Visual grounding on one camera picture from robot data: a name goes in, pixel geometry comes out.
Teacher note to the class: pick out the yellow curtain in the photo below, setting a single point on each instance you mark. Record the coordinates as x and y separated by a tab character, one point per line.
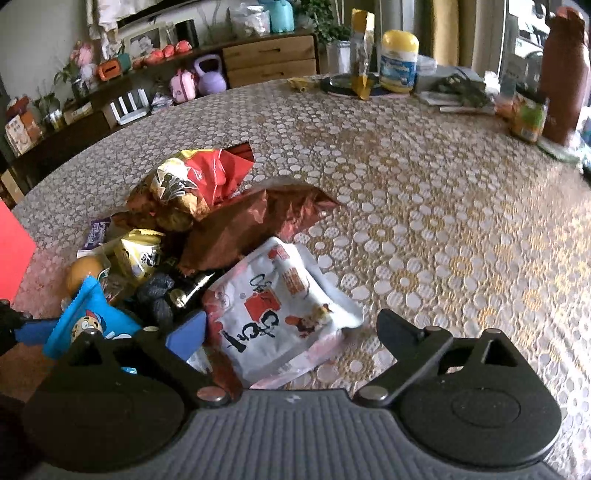
446	32

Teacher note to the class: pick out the lace patterned tablecloth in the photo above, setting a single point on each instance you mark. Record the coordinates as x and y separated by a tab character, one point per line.
445	219

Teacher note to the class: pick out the brown foil snack bag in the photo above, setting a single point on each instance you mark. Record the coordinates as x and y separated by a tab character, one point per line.
280	207

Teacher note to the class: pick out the white framed photo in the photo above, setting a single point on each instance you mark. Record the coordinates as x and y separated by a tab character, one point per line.
141	41

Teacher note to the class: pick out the blue snack bag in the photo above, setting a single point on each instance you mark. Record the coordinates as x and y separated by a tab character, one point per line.
89	310

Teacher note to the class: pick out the yellow lid white canister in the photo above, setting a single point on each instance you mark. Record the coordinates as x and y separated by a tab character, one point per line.
398	61

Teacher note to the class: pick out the red yellow chip bag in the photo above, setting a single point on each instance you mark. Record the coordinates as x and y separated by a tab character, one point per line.
185	188

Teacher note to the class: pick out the red cardboard box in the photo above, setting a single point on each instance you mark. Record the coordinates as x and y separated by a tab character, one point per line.
16	251

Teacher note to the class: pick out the small purple snack packet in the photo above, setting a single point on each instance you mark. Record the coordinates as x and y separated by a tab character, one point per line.
97	233

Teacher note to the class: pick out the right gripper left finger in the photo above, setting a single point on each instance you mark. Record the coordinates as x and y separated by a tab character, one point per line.
168	355

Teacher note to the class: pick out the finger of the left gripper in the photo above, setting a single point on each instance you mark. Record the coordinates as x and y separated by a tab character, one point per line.
35	332

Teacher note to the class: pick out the maroon thermos bottle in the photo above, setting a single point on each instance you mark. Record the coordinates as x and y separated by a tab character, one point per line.
565	73

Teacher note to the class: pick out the potted tree white planter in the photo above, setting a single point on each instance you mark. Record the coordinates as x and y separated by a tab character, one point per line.
327	20

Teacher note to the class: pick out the glass jar black lid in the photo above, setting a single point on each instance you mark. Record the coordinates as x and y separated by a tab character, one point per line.
528	114

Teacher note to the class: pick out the black speaker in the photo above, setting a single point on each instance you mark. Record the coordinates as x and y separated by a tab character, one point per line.
186	31

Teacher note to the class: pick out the wooden tv cabinet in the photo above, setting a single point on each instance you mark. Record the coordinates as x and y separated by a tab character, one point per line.
243	62

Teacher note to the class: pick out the packaged round bun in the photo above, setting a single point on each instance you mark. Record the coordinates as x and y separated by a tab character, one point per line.
96	266

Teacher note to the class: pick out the purple kettlebell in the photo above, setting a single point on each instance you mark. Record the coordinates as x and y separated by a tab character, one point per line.
212	81

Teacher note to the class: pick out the yellow snack packet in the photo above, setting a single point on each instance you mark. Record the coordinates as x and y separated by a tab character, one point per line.
137	253

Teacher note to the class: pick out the white wifi router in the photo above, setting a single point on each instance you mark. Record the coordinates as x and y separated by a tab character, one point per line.
130	107

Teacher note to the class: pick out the teal water jug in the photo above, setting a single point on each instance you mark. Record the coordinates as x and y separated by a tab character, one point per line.
281	15

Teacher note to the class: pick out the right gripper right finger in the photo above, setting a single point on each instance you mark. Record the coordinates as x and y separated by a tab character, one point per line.
417	352

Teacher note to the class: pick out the pink flower vase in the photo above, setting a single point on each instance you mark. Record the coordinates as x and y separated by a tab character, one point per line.
79	70

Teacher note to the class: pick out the white red noodle packet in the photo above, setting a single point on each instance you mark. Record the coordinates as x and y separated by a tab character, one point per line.
273	317

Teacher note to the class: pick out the pink toy bag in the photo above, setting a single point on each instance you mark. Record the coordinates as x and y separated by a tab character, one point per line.
182	86

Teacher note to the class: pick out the orange tissue box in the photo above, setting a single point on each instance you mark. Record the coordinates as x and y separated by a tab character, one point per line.
109	70

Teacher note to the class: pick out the dark small snack packet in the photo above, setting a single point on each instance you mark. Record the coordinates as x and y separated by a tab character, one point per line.
150	304

